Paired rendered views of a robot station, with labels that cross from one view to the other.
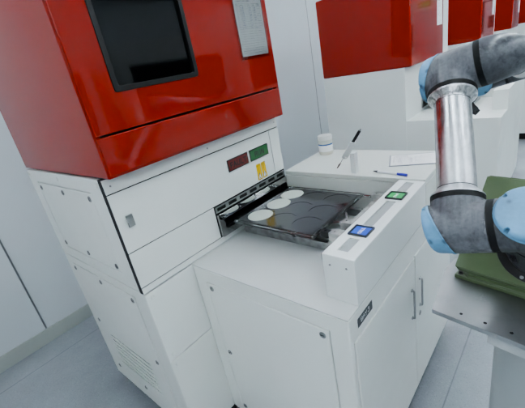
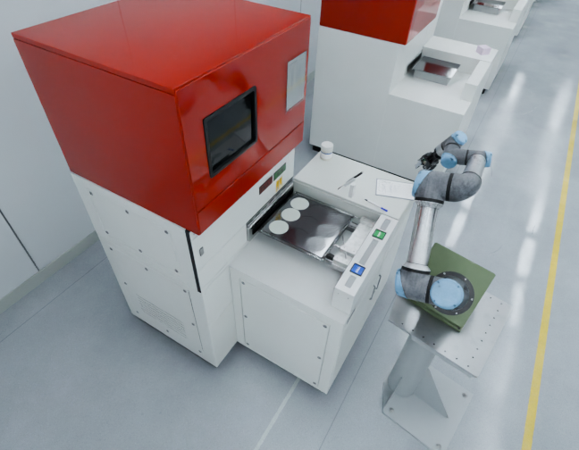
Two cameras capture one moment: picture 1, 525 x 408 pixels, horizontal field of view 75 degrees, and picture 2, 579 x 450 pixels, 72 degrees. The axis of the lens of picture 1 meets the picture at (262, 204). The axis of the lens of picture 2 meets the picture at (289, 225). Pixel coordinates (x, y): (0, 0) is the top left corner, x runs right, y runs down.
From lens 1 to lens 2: 0.97 m
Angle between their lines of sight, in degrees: 26
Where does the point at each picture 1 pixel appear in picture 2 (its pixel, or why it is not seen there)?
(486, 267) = not seen: hidden behind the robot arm
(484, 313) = (413, 324)
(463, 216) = (416, 286)
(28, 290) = (21, 240)
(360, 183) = (354, 206)
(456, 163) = (421, 252)
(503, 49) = (462, 192)
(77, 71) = (193, 175)
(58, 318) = (48, 261)
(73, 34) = (194, 152)
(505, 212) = (436, 291)
